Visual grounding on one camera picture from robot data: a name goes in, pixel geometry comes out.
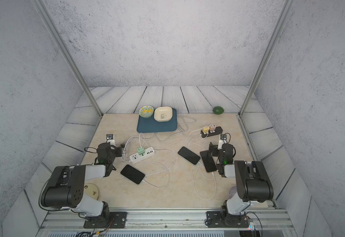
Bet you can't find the yellow round plate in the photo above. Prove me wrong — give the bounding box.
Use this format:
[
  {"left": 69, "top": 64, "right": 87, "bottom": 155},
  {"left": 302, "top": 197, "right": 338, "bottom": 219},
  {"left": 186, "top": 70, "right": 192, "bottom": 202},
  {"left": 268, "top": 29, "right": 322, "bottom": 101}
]
[{"left": 84, "top": 183, "right": 99, "bottom": 200}]

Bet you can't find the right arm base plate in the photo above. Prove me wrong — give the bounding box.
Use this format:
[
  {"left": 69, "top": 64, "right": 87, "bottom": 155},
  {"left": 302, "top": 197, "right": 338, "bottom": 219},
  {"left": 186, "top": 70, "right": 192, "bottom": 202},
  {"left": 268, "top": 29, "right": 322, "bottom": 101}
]
[{"left": 205, "top": 211, "right": 249, "bottom": 228}]

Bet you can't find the cream square bowl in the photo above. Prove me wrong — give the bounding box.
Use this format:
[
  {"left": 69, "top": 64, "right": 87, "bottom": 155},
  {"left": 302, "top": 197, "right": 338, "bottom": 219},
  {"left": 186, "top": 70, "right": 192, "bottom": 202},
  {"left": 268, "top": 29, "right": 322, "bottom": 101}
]
[{"left": 154, "top": 106, "right": 173, "bottom": 122}]

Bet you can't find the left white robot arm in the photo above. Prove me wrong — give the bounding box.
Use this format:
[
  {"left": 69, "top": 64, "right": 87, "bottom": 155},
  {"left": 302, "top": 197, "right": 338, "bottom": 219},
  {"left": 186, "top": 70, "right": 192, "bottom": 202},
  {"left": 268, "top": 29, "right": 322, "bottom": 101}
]
[{"left": 38, "top": 143, "right": 124, "bottom": 223}]

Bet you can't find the pink-cased smartphone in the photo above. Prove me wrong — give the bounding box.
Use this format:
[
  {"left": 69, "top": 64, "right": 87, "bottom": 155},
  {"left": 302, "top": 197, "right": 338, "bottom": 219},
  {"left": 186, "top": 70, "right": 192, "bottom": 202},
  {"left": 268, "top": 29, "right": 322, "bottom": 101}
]
[{"left": 200, "top": 151, "right": 217, "bottom": 173}]

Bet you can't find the black smartphone bottom left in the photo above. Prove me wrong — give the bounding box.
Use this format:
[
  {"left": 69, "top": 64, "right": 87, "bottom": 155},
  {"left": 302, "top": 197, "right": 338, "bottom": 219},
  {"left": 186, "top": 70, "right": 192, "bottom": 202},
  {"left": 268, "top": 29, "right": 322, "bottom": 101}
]
[{"left": 120, "top": 165, "right": 145, "bottom": 185}]

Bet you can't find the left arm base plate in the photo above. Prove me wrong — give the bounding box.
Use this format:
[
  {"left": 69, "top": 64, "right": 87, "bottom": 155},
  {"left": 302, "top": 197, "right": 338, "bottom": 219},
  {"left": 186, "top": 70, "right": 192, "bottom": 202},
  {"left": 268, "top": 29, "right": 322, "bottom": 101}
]
[{"left": 83, "top": 211, "right": 128, "bottom": 229}]

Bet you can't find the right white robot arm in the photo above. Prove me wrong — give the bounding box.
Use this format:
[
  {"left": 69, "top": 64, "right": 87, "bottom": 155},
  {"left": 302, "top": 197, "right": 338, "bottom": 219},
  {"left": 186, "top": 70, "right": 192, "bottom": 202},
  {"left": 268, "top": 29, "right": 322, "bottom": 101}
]
[{"left": 209, "top": 143, "right": 274, "bottom": 220}]

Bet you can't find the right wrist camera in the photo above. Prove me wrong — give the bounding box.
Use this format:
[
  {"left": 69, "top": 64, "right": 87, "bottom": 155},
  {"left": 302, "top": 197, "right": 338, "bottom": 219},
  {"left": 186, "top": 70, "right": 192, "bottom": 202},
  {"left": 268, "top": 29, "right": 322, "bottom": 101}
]
[{"left": 217, "top": 134, "right": 228, "bottom": 150}]

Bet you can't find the black power strip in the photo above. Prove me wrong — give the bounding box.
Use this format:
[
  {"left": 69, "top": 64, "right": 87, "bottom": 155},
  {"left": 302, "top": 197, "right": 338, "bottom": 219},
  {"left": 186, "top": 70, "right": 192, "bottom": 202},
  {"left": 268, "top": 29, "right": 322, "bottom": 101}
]
[{"left": 200, "top": 126, "right": 223, "bottom": 138}]

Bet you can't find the white power strip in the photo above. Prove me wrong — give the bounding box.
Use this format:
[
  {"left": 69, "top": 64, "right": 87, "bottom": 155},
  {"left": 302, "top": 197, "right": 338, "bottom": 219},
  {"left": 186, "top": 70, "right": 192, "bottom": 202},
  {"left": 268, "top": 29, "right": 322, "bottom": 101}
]
[{"left": 130, "top": 147, "right": 155, "bottom": 164}]

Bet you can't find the green round fruit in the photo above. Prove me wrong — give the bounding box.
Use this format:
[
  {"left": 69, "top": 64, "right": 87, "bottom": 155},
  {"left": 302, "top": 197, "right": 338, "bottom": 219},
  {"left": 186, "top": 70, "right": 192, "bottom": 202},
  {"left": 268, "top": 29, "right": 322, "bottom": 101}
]
[{"left": 213, "top": 106, "right": 224, "bottom": 115}]

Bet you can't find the pink charger plug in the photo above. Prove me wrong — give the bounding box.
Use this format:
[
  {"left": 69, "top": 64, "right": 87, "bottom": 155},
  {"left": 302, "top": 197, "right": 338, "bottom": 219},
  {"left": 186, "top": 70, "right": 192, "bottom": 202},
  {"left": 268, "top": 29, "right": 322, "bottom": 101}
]
[{"left": 209, "top": 124, "right": 217, "bottom": 132}]

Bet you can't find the small patterned bowl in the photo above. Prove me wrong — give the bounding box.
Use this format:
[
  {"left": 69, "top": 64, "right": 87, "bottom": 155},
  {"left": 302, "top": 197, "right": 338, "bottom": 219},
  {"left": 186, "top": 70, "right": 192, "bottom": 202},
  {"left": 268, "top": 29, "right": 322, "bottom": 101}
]
[{"left": 139, "top": 105, "right": 154, "bottom": 119}]

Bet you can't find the left aluminium frame post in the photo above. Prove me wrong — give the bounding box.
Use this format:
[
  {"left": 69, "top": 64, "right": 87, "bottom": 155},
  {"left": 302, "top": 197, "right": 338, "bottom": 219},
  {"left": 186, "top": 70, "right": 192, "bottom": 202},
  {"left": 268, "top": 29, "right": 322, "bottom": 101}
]
[{"left": 31, "top": 0, "right": 103, "bottom": 118}]

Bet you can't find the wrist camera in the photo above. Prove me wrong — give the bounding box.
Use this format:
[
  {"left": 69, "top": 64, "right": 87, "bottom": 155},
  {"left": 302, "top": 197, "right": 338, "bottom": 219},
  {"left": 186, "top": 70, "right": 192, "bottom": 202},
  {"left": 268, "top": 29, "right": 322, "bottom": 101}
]
[
  {"left": 217, "top": 134, "right": 228, "bottom": 150},
  {"left": 106, "top": 134, "right": 116, "bottom": 146}
]

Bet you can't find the blue-cased smartphone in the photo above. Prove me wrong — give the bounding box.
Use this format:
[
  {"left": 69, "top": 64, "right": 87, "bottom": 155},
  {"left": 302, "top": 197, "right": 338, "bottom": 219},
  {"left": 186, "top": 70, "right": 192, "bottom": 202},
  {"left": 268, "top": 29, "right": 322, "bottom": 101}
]
[{"left": 178, "top": 147, "right": 201, "bottom": 166}]

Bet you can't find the yellow charger plug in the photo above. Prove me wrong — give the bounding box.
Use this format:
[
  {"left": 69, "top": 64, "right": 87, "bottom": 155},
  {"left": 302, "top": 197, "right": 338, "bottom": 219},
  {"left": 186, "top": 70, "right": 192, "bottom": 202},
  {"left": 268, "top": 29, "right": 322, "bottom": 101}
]
[{"left": 202, "top": 126, "right": 210, "bottom": 134}]

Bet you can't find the front aluminium rail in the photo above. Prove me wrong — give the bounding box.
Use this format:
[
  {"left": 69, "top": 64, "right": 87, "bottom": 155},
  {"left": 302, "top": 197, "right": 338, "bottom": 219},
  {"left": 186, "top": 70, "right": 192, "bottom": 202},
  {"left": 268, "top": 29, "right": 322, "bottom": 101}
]
[{"left": 36, "top": 208, "right": 296, "bottom": 237}]

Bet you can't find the aluminium frame post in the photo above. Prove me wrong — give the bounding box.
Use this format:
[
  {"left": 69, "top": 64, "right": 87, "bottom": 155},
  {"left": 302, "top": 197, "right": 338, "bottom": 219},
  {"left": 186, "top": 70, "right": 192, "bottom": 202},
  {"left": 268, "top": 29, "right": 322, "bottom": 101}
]
[
  {"left": 239, "top": 0, "right": 294, "bottom": 117},
  {"left": 31, "top": 0, "right": 103, "bottom": 118}
]

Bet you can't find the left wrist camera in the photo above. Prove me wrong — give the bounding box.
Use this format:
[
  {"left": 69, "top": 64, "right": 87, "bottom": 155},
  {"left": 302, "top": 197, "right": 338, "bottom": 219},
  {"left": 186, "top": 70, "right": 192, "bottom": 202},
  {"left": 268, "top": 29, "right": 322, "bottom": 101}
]
[{"left": 106, "top": 134, "right": 116, "bottom": 146}]

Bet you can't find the right aluminium frame post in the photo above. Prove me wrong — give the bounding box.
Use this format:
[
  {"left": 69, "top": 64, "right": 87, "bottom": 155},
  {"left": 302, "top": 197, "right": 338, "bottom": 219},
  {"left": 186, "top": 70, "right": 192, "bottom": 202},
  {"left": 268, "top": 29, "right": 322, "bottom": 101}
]
[{"left": 239, "top": 0, "right": 294, "bottom": 117}]

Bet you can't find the dark blue mat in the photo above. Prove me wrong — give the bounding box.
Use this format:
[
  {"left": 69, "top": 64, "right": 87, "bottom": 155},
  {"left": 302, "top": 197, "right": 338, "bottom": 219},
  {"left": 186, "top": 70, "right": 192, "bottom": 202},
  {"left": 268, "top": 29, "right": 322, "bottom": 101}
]
[{"left": 137, "top": 109, "right": 177, "bottom": 133}]

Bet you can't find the green charger plug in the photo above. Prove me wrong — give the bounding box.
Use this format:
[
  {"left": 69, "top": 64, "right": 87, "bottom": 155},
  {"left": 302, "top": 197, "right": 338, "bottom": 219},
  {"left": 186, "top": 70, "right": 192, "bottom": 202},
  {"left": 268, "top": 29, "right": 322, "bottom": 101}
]
[{"left": 137, "top": 147, "right": 145, "bottom": 155}]

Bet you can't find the purple bowl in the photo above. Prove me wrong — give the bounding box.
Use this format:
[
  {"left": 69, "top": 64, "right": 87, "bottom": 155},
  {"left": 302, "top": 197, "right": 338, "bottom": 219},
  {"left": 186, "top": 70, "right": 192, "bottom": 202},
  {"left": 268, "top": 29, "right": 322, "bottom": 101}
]
[{"left": 228, "top": 185, "right": 238, "bottom": 199}]

